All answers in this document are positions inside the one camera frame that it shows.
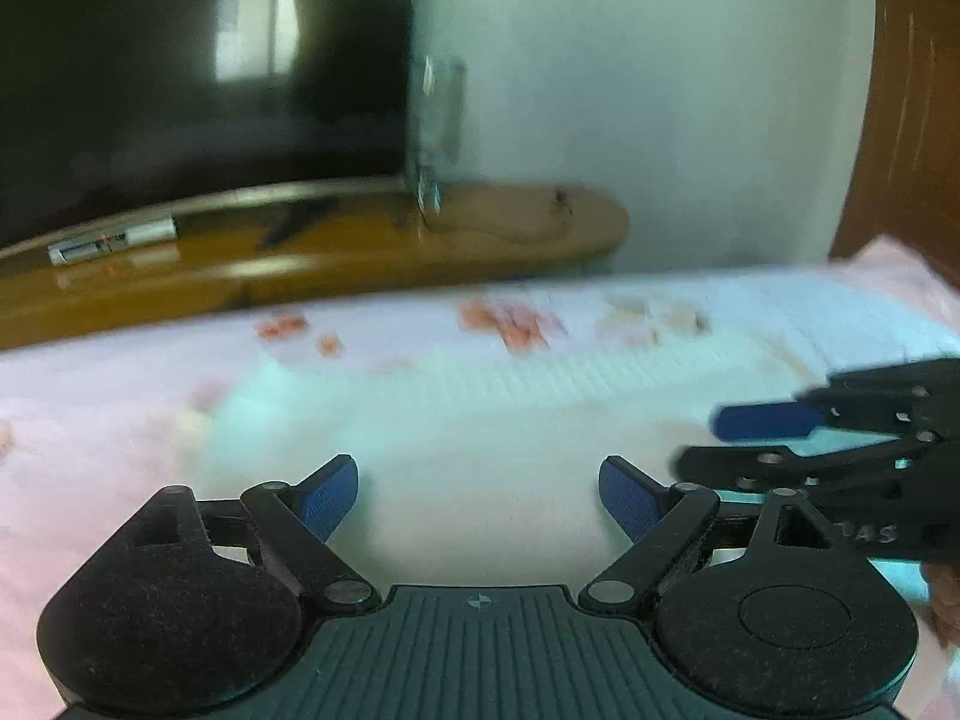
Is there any white knitted small garment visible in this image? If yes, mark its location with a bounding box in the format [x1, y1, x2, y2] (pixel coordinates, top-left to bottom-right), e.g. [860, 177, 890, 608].
[190, 336, 827, 542]

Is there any pink floral bed sheet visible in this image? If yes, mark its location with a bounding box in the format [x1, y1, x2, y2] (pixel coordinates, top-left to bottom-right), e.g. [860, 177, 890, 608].
[2, 241, 958, 718]

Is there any brown wooden tv cabinet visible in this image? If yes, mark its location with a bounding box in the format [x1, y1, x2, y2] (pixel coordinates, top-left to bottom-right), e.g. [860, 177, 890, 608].
[2, 184, 630, 349]

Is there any silver set-top box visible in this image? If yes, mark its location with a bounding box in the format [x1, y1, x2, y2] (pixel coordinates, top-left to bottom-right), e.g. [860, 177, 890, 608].
[47, 216, 178, 266]

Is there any clear glass table lamp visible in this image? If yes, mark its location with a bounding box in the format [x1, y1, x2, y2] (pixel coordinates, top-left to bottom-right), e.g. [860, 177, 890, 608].
[407, 54, 467, 215]

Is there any large black flat television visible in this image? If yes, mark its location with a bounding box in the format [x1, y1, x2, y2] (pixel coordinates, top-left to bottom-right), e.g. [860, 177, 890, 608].
[2, 0, 413, 245]

